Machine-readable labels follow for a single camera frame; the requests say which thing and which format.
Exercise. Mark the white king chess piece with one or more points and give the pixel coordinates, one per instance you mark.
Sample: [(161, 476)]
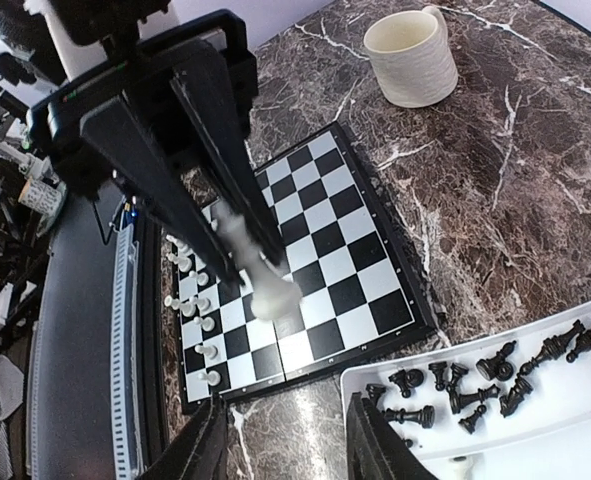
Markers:
[(187, 308)]

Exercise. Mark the white queen chess piece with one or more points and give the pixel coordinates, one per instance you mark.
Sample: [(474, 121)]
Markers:
[(273, 298)]

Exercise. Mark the white chess pieces pile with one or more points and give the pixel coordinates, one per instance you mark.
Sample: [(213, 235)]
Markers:
[(444, 456)]

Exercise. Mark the white ribbed cup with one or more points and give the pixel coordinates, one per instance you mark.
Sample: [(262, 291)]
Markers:
[(410, 55)]

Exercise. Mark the white slotted cable duct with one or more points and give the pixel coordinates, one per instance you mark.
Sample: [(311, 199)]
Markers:
[(127, 454)]

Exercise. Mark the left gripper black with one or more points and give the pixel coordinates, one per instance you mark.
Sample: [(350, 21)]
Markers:
[(216, 87)]

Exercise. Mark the white rook chess piece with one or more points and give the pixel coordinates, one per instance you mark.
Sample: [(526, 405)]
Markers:
[(181, 247)]

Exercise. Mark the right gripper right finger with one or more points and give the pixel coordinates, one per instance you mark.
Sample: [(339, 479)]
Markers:
[(373, 449)]

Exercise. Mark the black and grey chessboard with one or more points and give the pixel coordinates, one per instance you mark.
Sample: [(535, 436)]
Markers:
[(360, 296)]

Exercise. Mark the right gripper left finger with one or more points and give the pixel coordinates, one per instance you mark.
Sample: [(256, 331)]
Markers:
[(199, 451)]

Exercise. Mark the black chess pieces pile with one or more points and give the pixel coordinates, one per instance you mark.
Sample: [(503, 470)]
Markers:
[(570, 344)]

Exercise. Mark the white divided plastic tray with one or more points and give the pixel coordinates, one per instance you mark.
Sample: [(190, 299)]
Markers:
[(549, 435)]

